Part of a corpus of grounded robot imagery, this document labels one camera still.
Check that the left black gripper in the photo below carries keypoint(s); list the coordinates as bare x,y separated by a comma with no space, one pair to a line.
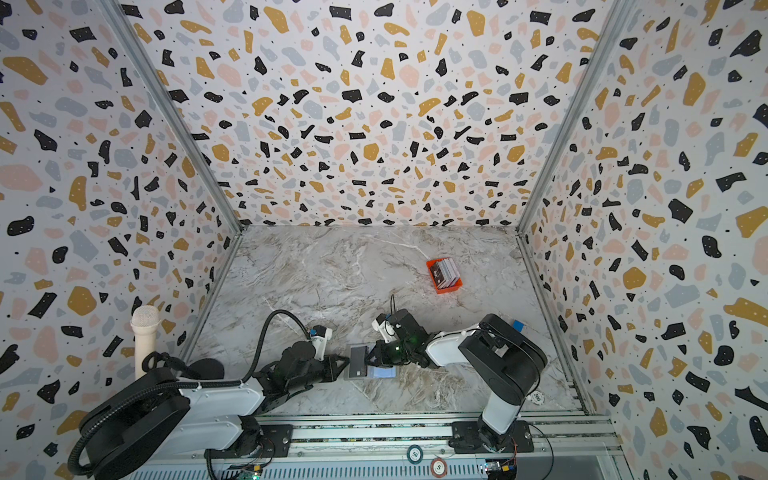
327,366

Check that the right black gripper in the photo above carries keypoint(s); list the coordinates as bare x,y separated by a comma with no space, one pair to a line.
396,352

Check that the beige leather card holder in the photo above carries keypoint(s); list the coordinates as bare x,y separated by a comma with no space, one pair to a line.
376,369

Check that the black VIP credit card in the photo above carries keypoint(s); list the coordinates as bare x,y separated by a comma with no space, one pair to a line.
358,366

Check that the red card tray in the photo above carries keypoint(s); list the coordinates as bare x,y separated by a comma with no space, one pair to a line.
449,290

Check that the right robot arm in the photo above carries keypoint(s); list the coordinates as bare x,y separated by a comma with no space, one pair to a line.
506,360

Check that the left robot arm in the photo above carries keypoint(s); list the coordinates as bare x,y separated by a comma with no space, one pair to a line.
161,413

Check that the stack of cards in tray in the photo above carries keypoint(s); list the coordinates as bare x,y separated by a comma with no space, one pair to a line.
445,273

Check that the black microphone stand base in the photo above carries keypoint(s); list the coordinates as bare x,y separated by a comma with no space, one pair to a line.
207,369

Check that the beige microphone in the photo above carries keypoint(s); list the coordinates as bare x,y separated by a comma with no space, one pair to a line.
145,322

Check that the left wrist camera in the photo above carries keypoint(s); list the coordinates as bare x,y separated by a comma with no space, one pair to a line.
319,337

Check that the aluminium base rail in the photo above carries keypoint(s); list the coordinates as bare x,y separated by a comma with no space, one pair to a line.
554,445

